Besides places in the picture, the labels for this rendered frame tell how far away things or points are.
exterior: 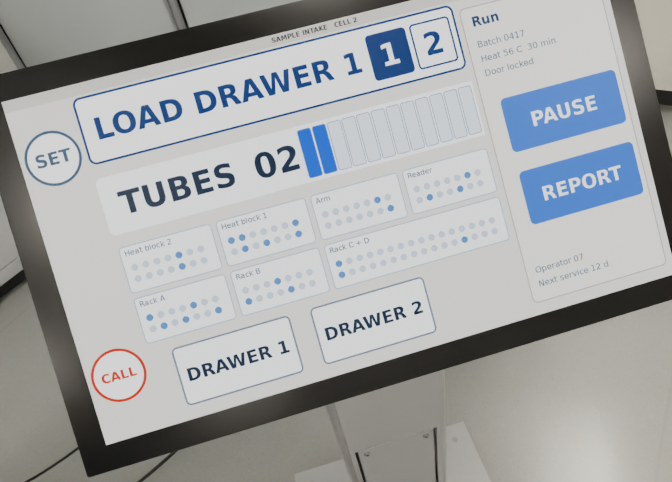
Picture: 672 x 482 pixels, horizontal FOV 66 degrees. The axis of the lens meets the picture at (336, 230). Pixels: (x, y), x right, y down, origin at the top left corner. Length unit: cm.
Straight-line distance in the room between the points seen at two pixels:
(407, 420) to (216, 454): 89
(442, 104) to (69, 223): 30
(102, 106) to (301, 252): 18
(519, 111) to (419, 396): 40
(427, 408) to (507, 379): 84
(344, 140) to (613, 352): 135
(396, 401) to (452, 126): 39
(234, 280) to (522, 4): 31
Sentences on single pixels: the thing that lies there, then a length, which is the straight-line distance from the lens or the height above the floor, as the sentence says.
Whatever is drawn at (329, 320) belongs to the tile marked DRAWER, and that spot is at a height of 101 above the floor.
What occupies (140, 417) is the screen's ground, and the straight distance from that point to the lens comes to 45.
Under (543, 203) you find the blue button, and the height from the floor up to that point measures 104.
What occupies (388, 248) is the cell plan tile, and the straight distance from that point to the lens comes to 41.
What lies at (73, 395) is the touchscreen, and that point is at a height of 101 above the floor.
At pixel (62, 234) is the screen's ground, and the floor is 110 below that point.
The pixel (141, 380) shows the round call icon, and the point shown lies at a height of 101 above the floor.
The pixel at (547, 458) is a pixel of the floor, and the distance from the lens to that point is 148.
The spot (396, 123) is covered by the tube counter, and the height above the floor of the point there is 111.
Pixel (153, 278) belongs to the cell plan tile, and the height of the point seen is 106.
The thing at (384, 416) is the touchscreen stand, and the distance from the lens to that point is 72.
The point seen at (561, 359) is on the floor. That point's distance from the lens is 162.
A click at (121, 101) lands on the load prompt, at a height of 117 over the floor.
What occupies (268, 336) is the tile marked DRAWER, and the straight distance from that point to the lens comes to 41.
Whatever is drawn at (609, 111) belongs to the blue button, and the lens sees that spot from 48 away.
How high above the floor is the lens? 134
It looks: 43 degrees down
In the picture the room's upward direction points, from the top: 12 degrees counter-clockwise
